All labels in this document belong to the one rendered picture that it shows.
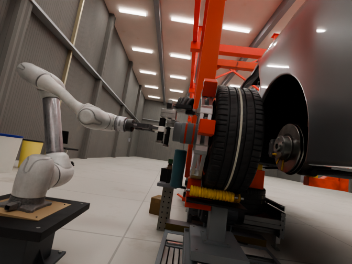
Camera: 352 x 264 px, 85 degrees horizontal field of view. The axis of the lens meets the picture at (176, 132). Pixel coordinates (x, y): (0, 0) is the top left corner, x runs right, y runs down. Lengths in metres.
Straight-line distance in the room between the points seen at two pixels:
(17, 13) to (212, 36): 4.49
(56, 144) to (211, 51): 1.52
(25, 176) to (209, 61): 1.63
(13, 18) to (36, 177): 4.73
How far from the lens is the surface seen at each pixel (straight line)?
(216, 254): 1.19
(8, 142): 4.26
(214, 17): 2.21
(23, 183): 1.27
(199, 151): 1.00
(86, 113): 0.99
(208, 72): 1.91
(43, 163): 1.26
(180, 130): 1.21
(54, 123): 1.49
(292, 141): 1.39
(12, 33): 5.54
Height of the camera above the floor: 0.69
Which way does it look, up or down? 7 degrees up
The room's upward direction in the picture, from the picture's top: 9 degrees clockwise
